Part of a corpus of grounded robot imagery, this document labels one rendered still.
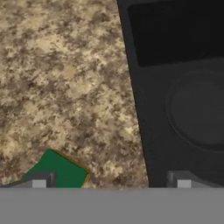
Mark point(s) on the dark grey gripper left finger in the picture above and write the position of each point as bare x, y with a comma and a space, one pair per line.
43, 178

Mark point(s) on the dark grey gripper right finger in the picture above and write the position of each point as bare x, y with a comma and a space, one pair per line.
178, 178

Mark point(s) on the green sponge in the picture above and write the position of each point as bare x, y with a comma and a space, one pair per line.
65, 169

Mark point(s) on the black hob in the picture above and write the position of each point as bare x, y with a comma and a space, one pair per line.
175, 116

